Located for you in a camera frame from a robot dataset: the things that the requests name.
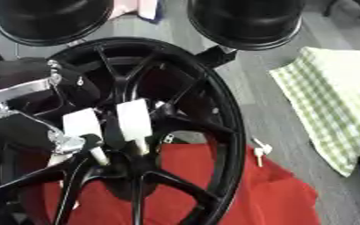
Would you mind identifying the black round tyre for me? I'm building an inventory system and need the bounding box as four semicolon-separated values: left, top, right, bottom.
184;0;308;52
0;0;116;47

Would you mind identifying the black wheel stand bracket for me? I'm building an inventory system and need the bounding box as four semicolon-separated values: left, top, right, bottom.
193;45;239;69

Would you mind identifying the white pin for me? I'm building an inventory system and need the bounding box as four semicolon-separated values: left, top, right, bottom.
252;147;266;168
115;98;155;156
250;137;276;155
60;107;112;167

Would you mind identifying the black spoked wheel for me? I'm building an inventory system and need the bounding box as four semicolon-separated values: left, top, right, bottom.
0;36;249;225

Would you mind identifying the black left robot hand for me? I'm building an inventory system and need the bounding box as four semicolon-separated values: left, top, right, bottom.
0;57;106;156

